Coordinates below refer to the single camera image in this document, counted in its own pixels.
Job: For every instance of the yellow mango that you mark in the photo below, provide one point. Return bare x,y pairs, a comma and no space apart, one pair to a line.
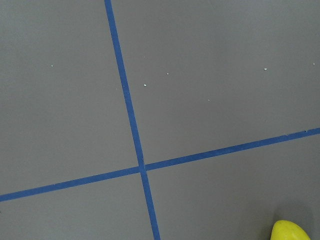
287,230

